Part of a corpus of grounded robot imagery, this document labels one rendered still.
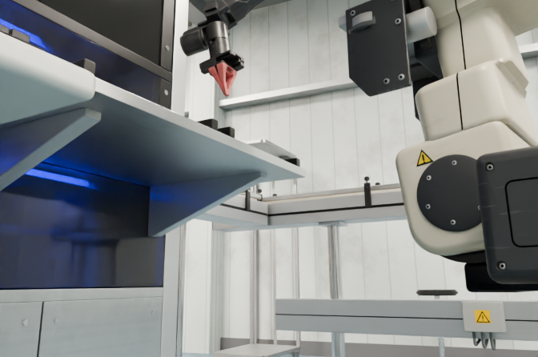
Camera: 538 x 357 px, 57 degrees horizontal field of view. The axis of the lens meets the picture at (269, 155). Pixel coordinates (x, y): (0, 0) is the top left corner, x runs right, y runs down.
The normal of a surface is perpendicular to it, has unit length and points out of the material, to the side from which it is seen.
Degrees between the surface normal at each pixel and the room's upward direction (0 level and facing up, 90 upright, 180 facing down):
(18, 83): 180
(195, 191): 90
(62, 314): 90
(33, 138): 90
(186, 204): 90
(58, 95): 180
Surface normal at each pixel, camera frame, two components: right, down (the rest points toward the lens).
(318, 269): -0.41, -0.22
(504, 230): -0.64, -0.19
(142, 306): 0.87, -0.13
